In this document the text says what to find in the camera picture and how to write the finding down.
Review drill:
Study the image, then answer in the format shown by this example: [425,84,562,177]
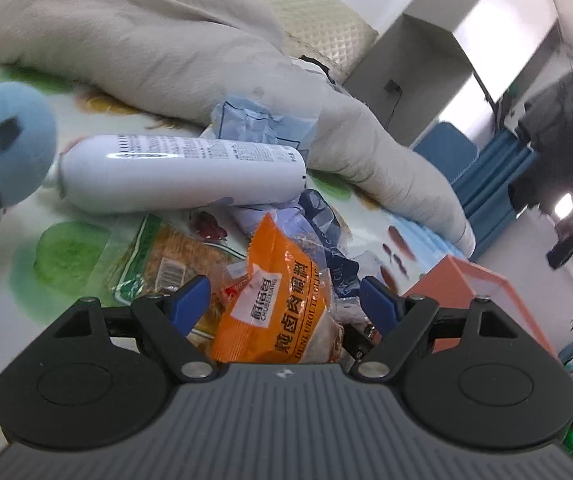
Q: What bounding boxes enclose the cream quilted headboard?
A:
[166,0,380,71]

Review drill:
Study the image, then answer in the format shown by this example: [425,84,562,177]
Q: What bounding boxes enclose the orange box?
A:
[399,255,560,358]

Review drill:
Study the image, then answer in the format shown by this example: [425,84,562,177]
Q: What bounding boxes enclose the orange snack packet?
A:
[209,212,342,365]

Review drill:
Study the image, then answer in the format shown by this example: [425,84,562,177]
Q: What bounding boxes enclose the beige blanket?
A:
[0,0,477,256]

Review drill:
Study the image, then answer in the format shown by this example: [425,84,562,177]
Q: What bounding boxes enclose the blue chair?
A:
[411,122,480,182]

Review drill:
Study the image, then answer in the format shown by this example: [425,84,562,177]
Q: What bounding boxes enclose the white spray bottle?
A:
[46,134,308,216]

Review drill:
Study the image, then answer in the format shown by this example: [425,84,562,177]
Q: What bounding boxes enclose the white duck plush toy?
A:
[0,82,58,286]

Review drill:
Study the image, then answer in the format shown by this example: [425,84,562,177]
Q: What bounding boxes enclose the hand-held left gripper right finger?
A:
[353,277,517,381]

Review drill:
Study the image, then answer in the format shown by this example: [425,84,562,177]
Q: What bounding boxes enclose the green clear snack packet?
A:
[110,212,247,333]

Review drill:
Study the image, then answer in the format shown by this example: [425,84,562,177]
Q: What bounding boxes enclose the light blue snack packet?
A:
[210,92,325,161]

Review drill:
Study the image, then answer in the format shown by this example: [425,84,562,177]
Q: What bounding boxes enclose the blue curtain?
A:
[451,132,537,261]

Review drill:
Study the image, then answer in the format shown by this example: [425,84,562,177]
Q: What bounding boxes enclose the dark hanging clothes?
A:
[509,70,573,216]

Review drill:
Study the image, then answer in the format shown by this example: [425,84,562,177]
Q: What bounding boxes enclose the dark blue snack packet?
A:
[299,189,367,301]

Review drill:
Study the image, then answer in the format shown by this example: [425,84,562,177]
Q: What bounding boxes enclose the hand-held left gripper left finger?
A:
[54,275,217,382]

